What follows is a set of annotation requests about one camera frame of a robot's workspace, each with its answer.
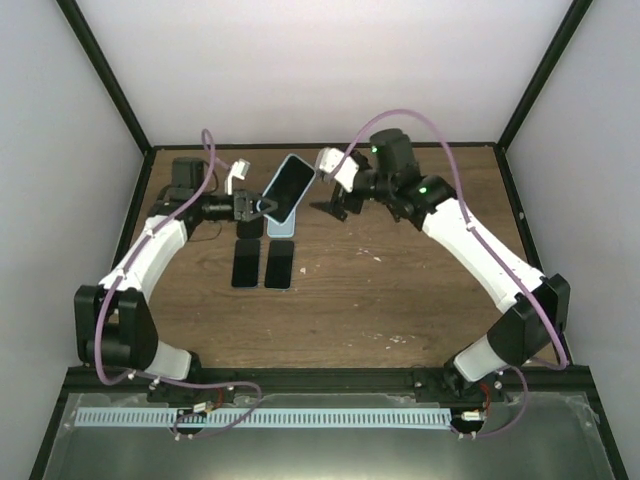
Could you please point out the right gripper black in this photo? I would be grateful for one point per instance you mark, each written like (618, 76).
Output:
(340, 198)

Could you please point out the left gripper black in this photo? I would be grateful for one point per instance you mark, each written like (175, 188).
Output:
(242, 208)

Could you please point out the black phone case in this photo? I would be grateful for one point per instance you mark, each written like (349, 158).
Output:
(250, 230)

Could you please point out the dark green phone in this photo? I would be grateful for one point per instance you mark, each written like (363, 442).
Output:
(278, 274)

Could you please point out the blue phone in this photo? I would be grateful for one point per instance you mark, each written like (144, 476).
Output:
(246, 263)

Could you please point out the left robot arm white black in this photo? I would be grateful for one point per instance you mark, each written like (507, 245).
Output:
(115, 330)

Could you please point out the metal front plate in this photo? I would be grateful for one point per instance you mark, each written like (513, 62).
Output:
(541, 436)

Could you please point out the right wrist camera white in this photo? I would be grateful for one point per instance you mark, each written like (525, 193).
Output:
(331, 164)

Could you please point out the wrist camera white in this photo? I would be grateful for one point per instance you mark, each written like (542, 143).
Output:
(331, 164)
(238, 171)

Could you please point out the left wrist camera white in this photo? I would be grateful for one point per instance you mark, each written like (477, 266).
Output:
(238, 171)

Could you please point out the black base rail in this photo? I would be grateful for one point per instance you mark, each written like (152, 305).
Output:
(424, 384)

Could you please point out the light-blue slotted cable duct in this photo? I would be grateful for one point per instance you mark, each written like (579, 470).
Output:
(409, 418)

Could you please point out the black enclosure frame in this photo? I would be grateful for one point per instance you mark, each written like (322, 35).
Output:
(256, 71)

